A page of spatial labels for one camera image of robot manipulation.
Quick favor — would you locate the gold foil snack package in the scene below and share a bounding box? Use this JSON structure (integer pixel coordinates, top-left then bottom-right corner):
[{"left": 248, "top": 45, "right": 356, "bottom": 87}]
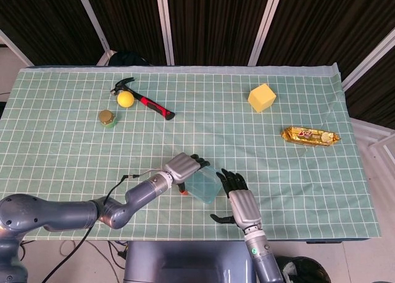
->
[{"left": 280, "top": 126, "right": 342, "bottom": 147}]

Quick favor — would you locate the small green brown jar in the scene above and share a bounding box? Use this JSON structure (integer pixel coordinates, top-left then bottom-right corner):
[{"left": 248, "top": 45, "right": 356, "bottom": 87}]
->
[{"left": 98, "top": 109, "right": 119, "bottom": 129}]

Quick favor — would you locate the clear container with blue lid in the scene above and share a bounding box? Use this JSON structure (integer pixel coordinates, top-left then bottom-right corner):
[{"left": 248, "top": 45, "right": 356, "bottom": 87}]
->
[
  {"left": 185, "top": 166, "right": 225, "bottom": 205},
  {"left": 188, "top": 171, "right": 224, "bottom": 205}
]

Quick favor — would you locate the black trash bin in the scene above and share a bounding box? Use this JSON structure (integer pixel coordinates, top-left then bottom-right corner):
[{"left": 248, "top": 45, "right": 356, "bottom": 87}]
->
[{"left": 274, "top": 256, "right": 333, "bottom": 283}]

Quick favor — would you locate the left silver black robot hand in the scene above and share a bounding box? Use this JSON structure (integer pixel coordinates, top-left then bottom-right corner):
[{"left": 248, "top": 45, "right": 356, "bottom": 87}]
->
[{"left": 162, "top": 152, "right": 210, "bottom": 196}]

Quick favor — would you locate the green white grid tablecloth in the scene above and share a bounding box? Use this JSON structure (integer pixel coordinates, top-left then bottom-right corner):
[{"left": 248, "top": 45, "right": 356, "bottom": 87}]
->
[{"left": 0, "top": 64, "right": 382, "bottom": 242}]

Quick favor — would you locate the yellow ball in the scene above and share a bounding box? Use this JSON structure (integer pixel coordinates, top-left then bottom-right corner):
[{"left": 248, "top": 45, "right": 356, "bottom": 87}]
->
[{"left": 117, "top": 91, "right": 135, "bottom": 108}]

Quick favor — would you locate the black chair back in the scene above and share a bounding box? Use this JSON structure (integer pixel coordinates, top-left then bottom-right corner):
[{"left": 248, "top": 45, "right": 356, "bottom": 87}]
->
[{"left": 108, "top": 51, "right": 151, "bottom": 67}]

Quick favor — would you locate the white metal rack frame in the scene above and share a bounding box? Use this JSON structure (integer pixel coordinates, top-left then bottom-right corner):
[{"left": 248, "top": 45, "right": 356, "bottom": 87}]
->
[{"left": 351, "top": 116, "right": 395, "bottom": 179}]

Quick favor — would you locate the black floor cable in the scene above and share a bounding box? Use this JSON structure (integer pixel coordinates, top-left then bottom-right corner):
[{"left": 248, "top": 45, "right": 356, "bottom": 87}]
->
[{"left": 106, "top": 241, "right": 128, "bottom": 261}]

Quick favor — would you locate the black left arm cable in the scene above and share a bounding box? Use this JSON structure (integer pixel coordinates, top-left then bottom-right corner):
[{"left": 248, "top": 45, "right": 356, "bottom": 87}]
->
[{"left": 39, "top": 169, "right": 166, "bottom": 283}]

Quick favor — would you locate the red black claw hammer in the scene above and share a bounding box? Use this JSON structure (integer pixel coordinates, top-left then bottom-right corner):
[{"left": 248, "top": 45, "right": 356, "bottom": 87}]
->
[{"left": 110, "top": 76, "right": 176, "bottom": 121}]

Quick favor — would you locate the yellow foam cube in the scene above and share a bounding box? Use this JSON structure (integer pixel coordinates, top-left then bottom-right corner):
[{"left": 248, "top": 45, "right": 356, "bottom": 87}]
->
[{"left": 247, "top": 83, "right": 277, "bottom": 113}]

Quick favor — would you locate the white partition frame post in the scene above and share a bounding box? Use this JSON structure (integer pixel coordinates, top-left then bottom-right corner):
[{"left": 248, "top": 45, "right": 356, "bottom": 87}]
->
[
  {"left": 247, "top": 0, "right": 285, "bottom": 67},
  {"left": 0, "top": 28, "right": 35, "bottom": 67},
  {"left": 341, "top": 27, "right": 395, "bottom": 91},
  {"left": 155, "top": 0, "right": 175, "bottom": 65},
  {"left": 73, "top": 0, "right": 117, "bottom": 67}
]

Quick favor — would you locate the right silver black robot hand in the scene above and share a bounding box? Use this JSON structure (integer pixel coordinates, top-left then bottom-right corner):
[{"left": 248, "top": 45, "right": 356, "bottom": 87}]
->
[{"left": 210, "top": 168, "right": 263, "bottom": 231}]

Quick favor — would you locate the grey robot torso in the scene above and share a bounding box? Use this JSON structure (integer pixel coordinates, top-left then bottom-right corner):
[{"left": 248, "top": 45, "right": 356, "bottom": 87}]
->
[{"left": 123, "top": 241, "right": 257, "bottom": 283}]

